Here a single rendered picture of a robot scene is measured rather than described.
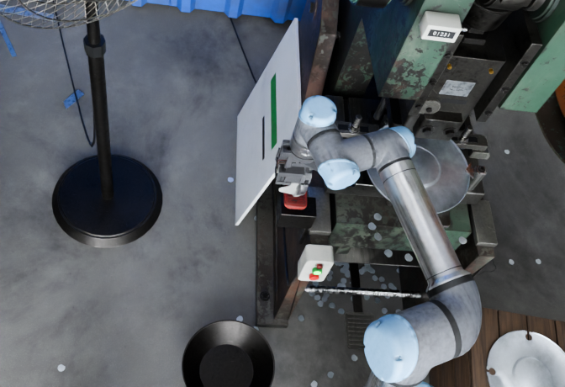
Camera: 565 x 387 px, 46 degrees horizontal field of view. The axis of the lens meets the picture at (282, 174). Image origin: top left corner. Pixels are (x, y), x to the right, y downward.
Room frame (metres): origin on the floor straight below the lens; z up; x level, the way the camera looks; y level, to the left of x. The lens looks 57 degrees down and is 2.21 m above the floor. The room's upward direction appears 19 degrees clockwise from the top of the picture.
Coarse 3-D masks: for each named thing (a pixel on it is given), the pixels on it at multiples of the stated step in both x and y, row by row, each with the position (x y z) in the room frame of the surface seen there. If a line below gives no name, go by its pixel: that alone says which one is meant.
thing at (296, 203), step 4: (284, 196) 0.89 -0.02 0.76; (288, 196) 0.89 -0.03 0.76; (292, 196) 0.89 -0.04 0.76; (300, 196) 0.90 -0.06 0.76; (304, 196) 0.90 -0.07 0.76; (284, 200) 0.87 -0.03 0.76; (288, 200) 0.88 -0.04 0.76; (292, 200) 0.88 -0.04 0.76; (296, 200) 0.88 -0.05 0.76; (300, 200) 0.89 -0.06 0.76; (304, 200) 0.89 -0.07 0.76; (284, 204) 0.87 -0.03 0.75; (288, 204) 0.87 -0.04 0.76; (292, 204) 0.87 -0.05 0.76; (296, 204) 0.87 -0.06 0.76; (300, 204) 0.88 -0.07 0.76; (304, 204) 0.88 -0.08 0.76; (288, 208) 0.86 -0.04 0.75; (292, 208) 0.86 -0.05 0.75; (296, 208) 0.87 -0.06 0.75; (300, 208) 0.87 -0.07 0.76; (304, 208) 0.88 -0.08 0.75
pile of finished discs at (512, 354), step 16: (512, 336) 0.92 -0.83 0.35; (496, 352) 0.85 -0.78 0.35; (512, 352) 0.87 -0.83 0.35; (528, 352) 0.89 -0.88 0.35; (544, 352) 0.91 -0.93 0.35; (560, 352) 0.92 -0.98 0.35; (496, 368) 0.80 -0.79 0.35; (512, 368) 0.82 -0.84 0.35; (528, 368) 0.83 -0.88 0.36; (544, 368) 0.85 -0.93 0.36; (560, 368) 0.87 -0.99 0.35; (496, 384) 0.76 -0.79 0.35; (512, 384) 0.77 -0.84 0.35; (528, 384) 0.79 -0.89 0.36; (544, 384) 0.80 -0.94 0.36; (560, 384) 0.82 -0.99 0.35
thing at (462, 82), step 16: (464, 32) 1.19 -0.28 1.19; (496, 32) 1.24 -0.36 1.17; (464, 48) 1.15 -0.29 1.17; (480, 48) 1.17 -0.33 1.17; (496, 48) 1.19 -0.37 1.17; (448, 64) 1.12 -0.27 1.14; (464, 64) 1.13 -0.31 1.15; (480, 64) 1.14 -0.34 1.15; (496, 64) 1.15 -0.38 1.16; (448, 80) 1.12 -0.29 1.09; (464, 80) 1.14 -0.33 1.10; (480, 80) 1.15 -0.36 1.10; (432, 96) 1.12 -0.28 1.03; (448, 96) 1.13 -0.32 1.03; (464, 96) 1.14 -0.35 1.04; (480, 96) 1.15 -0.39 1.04; (400, 112) 1.16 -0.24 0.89; (432, 112) 1.11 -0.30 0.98; (448, 112) 1.14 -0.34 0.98; (464, 112) 1.15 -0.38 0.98; (416, 128) 1.10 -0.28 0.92; (432, 128) 1.10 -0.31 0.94; (448, 128) 1.11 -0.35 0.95
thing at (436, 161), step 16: (416, 144) 1.17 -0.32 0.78; (432, 144) 1.18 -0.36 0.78; (448, 144) 1.20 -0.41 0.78; (416, 160) 1.11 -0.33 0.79; (432, 160) 1.13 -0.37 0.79; (448, 160) 1.15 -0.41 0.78; (464, 160) 1.17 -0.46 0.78; (432, 176) 1.08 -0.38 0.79; (448, 176) 1.10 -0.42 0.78; (464, 176) 1.11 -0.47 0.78; (384, 192) 0.98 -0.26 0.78; (432, 192) 1.03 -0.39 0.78; (448, 192) 1.05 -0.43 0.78; (464, 192) 1.06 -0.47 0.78; (448, 208) 1.00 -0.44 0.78
